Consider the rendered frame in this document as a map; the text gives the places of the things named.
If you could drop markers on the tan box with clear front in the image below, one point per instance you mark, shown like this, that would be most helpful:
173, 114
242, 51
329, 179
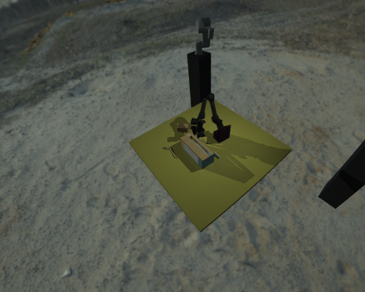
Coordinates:
197, 150

